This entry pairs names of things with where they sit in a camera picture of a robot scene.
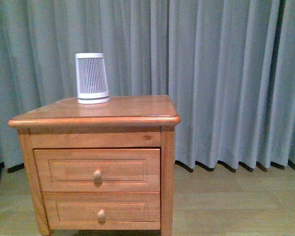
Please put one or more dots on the white slatted cylindrical device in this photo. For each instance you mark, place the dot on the white slatted cylindrical device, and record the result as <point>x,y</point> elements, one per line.
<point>92,85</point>

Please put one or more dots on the upper drawer round knob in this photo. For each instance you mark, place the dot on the upper drawer round knob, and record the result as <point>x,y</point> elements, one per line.
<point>97,176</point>

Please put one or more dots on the wooden nightstand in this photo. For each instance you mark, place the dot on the wooden nightstand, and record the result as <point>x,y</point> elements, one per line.
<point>124,122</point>

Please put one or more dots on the lower drawer round knob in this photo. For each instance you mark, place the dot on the lower drawer round knob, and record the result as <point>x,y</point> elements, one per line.
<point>101,216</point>

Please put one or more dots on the drawer round knob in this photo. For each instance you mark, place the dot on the drawer round knob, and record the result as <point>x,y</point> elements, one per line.
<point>97,176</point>
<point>101,216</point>

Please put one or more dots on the grey-green curtain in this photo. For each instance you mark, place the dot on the grey-green curtain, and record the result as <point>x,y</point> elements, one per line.
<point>227,65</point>

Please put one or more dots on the wooden drawer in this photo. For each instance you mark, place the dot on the wooden drawer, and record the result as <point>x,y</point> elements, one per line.
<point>123,170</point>
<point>124,211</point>

